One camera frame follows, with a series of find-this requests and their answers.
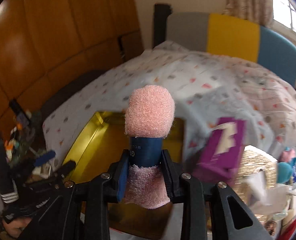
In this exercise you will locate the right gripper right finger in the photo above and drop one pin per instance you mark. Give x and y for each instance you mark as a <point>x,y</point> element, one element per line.
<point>230,217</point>

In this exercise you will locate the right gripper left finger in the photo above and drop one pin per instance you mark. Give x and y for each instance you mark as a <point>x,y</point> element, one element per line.
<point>80,211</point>

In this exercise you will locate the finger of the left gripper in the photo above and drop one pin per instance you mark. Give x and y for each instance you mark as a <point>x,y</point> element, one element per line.
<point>65,169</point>
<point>41,160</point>

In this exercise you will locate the pink fuzzy socks blue band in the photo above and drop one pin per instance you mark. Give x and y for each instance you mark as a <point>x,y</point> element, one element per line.
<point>148,121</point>

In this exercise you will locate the person's left hand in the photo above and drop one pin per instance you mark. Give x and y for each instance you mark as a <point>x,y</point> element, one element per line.
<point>15,227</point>

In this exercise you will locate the gold metal tin tray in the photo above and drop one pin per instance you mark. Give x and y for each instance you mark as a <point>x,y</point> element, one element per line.
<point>100,143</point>

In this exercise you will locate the purple cardboard box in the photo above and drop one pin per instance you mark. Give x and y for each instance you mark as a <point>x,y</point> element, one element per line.
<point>221,157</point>

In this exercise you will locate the teal plush toy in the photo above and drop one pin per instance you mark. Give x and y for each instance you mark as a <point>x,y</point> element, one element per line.
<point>286,172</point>

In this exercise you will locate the patterned white tablecloth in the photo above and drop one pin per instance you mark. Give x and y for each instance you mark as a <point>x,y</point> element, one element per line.
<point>204,87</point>

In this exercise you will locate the grey yellow blue sofa back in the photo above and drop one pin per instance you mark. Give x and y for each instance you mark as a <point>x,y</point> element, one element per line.
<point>234,37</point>

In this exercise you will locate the black pillar behind sofa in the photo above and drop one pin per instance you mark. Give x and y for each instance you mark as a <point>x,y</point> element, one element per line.
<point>160,15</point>

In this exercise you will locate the beige floral curtain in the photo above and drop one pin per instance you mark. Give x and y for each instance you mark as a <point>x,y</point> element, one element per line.
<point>256,11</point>

